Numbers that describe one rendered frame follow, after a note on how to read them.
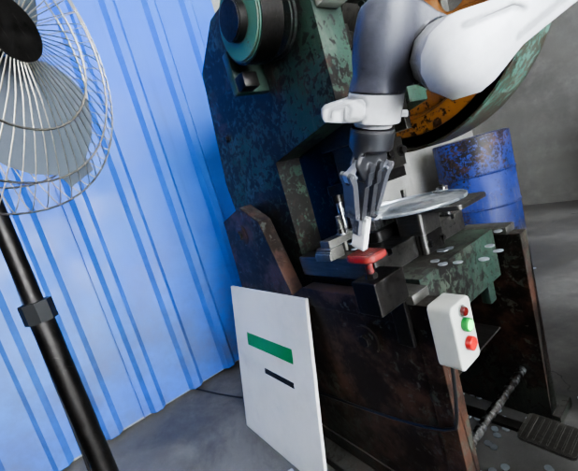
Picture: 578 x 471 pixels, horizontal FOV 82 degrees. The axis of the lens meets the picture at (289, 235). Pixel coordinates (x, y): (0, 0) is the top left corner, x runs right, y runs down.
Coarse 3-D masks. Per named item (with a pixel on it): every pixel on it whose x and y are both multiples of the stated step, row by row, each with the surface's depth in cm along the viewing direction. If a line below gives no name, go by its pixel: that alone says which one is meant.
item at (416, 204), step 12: (444, 192) 98; (456, 192) 92; (384, 204) 107; (396, 204) 98; (408, 204) 92; (420, 204) 87; (432, 204) 85; (444, 204) 79; (384, 216) 87; (396, 216) 81
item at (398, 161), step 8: (400, 136) 94; (400, 144) 93; (336, 152) 98; (344, 152) 96; (352, 152) 94; (392, 152) 89; (400, 152) 93; (336, 160) 99; (344, 160) 97; (392, 160) 91; (400, 160) 93; (344, 168) 98; (392, 168) 96
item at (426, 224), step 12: (480, 192) 84; (456, 204) 77; (468, 204) 77; (408, 216) 89; (420, 216) 87; (432, 216) 90; (408, 228) 90; (420, 228) 87; (432, 228) 90; (420, 240) 88; (432, 240) 89; (444, 240) 93; (420, 252) 90
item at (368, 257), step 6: (354, 252) 68; (360, 252) 67; (366, 252) 66; (372, 252) 64; (378, 252) 64; (384, 252) 65; (348, 258) 67; (354, 258) 65; (360, 258) 64; (366, 258) 63; (372, 258) 63; (378, 258) 63; (366, 264) 66; (366, 270) 67; (372, 270) 66
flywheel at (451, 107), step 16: (432, 0) 106; (464, 0) 99; (480, 0) 96; (496, 80) 102; (432, 96) 115; (480, 96) 105; (416, 112) 121; (432, 112) 113; (448, 112) 109; (464, 112) 110; (416, 128) 119; (432, 128) 115
